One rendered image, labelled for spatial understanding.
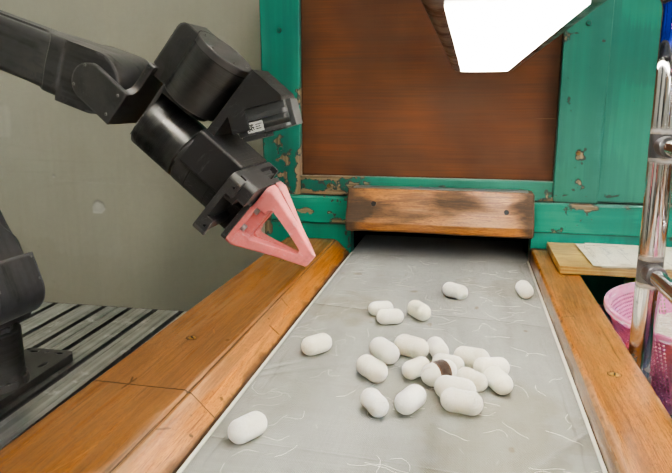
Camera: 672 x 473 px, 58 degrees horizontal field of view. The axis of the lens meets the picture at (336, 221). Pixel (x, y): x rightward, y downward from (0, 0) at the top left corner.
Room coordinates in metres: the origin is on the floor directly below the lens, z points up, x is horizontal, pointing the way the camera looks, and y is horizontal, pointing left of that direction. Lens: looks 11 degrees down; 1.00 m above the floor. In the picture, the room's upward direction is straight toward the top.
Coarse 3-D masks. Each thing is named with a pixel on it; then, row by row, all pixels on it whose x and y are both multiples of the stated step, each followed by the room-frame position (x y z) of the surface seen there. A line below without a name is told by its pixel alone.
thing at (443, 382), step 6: (438, 378) 0.50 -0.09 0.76; (444, 378) 0.50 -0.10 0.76; (450, 378) 0.50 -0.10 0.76; (456, 378) 0.50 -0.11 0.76; (462, 378) 0.50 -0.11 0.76; (438, 384) 0.50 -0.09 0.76; (444, 384) 0.49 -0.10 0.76; (450, 384) 0.49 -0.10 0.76; (456, 384) 0.49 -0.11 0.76; (462, 384) 0.49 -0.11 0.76; (468, 384) 0.49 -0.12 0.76; (438, 390) 0.49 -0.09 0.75; (468, 390) 0.49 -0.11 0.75; (474, 390) 0.49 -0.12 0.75
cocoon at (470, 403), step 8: (448, 392) 0.47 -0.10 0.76; (456, 392) 0.47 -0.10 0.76; (464, 392) 0.47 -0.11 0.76; (472, 392) 0.47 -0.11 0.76; (440, 400) 0.48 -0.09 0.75; (448, 400) 0.47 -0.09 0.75; (456, 400) 0.47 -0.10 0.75; (464, 400) 0.47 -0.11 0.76; (472, 400) 0.46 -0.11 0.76; (480, 400) 0.47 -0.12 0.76; (448, 408) 0.47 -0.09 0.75; (456, 408) 0.47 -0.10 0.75; (464, 408) 0.46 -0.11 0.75; (472, 408) 0.46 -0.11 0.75; (480, 408) 0.46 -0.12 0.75
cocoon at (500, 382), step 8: (488, 368) 0.52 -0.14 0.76; (496, 368) 0.52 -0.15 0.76; (488, 376) 0.52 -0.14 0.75; (496, 376) 0.51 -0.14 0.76; (504, 376) 0.50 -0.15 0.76; (488, 384) 0.51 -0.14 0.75; (496, 384) 0.50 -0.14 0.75; (504, 384) 0.50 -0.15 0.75; (512, 384) 0.50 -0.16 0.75; (496, 392) 0.50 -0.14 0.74; (504, 392) 0.50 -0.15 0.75
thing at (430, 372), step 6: (450, 360) 0.54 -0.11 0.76; (426, 366) 0.52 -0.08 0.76; (432, 366) 0.52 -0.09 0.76; (450, 366) 0.53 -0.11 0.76; (426, 372) 0.52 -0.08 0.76; (432, 372) 0.52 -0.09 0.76; (438, 372) 0.52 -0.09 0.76; (456, 372) 0.53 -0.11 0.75; (426, 378) 0.52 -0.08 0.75; (432, 378) 0.51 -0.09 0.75; (426, 384) 0.52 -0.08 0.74; (432, 384) 0.52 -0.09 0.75
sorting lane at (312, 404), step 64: (384, 256) 1.01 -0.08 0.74; (320, 320) 0.70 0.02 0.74; (448, 320) 0.70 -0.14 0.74; (512, 320) 0.70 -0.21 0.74; (256, 384) 0.53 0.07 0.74; (320, 384) 0.53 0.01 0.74; (384, 384) 0.53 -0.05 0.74; (256, 448) 0.42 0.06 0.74; (320, 448) 0.42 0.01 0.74; (384, 448) 0.42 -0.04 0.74; (448, 448) 0.42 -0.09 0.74; (512, 448) 0.42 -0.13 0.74; (576, 448) 0.42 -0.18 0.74
